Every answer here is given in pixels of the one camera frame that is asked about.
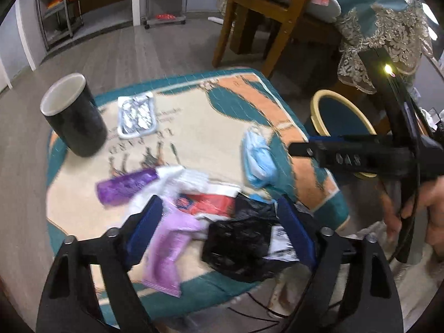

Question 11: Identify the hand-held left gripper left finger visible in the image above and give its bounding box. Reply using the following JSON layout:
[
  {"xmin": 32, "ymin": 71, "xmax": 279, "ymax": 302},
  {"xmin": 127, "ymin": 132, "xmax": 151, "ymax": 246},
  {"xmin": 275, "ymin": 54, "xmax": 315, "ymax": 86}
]
[{"xmin": 36, "ymin": 194, "xmax": 165, "ymax": 333}]

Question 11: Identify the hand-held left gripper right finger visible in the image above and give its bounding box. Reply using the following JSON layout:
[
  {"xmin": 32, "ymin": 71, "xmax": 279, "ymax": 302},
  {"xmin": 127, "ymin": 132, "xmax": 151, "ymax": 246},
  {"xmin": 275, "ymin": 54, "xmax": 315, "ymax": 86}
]
[{"xmin": 276, "ymin": 194, "xmax": 403, "ymax": 333}]

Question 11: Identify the round bin with yellow rim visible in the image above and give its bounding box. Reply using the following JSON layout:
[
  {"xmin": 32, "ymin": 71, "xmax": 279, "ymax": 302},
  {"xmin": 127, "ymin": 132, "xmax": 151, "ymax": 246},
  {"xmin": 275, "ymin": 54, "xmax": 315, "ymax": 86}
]
[{"xmin": 310, "ymin": 89, "xmax": 382, "ymax": 181}]

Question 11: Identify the blue face mask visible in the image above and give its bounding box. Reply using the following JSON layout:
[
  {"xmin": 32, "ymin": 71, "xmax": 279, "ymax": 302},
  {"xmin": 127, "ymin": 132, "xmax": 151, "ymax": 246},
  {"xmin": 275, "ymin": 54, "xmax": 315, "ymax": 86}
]
[{"xmin": 242, "ymin": 127, "xmax": 278, "ymax": 188}]

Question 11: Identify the black plastic bag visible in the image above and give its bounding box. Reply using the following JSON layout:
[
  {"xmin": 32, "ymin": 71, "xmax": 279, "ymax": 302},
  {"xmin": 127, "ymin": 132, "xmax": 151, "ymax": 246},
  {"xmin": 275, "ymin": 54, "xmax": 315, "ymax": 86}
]
[{"xmin": 201, "ymin": 194, "xmax": 295, "ymax": 283}]

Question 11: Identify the person's right hand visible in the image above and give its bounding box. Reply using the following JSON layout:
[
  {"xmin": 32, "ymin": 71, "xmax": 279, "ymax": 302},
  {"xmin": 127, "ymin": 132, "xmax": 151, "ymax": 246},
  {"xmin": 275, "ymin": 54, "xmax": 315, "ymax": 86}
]
[{"xmin": 380, "ymin": 175, "xmax": 444, "ymax": 250}]

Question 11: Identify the white printed packet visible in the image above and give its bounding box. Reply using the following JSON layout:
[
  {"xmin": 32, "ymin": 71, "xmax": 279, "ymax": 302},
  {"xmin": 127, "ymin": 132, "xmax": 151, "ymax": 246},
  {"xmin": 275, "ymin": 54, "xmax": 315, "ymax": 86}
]
[{"xmin": 267, "ymin": 225, "xmax": 299, "ymax": 262}]

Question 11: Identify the purple wrapper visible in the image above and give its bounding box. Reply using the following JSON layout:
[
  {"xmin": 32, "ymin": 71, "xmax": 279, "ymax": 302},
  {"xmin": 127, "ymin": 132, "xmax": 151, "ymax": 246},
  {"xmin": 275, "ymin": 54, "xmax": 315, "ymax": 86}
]
[{"xmin": 142, "ymin": 198, "xmax": 209, "ymax": 297}]

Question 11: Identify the purple bottle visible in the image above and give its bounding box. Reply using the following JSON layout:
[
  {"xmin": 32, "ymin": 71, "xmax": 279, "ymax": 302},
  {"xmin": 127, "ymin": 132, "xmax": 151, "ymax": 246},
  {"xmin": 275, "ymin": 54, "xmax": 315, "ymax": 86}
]
[{"xmin": 96, "ymin": 167, "xmax": 158, "ymax": 209}]

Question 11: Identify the crumpled white tissue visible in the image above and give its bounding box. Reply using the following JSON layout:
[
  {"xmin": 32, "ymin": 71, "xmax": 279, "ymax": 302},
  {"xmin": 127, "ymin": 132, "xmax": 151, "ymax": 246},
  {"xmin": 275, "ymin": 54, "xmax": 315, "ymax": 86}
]
[{"xmin": 130, "ymin": 166, "xmax": 209, "ymax": 216}]

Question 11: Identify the red and white packet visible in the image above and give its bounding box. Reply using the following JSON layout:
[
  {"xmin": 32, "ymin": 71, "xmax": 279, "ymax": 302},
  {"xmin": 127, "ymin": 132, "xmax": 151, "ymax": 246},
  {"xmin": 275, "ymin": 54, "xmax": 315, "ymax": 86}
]
[{"xmin": 173, "ymin": 184, "xmax": 241, "ymax": 219}]

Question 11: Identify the printed teal cushion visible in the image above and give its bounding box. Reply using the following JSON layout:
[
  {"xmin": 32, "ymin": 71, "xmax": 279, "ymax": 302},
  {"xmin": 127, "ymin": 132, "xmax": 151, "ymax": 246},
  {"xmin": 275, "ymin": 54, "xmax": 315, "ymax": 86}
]
[{"xmin": 46, "ymin": 67, "xmax": 349, "ymax": 325}]

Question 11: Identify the silver blister pack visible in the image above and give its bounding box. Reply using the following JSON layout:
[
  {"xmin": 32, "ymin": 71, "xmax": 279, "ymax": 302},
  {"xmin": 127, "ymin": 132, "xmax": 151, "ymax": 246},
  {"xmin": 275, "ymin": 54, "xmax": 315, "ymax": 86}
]
[{"xmin": 117, "ymin": 91, "xmax": 157, "ymax": 138}]

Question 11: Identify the black mug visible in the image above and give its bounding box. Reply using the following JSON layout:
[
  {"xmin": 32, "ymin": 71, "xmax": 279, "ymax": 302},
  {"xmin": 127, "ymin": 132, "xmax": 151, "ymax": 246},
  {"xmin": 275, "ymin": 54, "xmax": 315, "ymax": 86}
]
[{"xmin": 40, "ymin": 73, "xmax": 109, "ymax": 158}]

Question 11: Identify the light grey cushion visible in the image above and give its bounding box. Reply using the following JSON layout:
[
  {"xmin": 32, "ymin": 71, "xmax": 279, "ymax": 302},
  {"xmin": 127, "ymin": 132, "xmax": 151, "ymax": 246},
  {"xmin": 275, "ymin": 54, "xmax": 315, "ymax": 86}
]
[{"xmin": 305, "ymin": 0, "xmax": 342, "ymax": 19}]

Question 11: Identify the wooden chair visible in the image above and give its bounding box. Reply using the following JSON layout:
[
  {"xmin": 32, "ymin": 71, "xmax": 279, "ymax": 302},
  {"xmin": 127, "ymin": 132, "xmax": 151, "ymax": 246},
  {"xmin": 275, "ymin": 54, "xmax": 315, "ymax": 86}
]
[{"xmin": 212, "ymin": 0, "xmax": 342, "ymax": 79}]

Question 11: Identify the teal lace tablecloth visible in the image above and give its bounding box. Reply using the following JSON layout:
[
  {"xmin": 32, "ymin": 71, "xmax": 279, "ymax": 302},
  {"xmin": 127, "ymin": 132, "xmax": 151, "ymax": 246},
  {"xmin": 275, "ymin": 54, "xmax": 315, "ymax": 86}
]
[{"xmin": 329, "ymin": 0, "xmax": 438, "ymax": 94}]

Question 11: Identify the metal shelf rack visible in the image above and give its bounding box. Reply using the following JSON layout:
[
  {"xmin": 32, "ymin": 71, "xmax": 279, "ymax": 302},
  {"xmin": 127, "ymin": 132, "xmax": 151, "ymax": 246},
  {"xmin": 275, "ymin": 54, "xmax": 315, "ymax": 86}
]
[{"xmin": 35, "ymin": 0, "xmax": 84, "ymax": 51}]

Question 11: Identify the black cable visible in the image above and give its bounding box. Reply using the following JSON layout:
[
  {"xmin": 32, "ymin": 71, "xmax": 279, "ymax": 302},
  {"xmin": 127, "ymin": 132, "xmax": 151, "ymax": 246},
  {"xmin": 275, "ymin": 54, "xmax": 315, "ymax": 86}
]
[{"xmin": 227, "ymin": 291, "xmax": 302, "ymax": 320}]

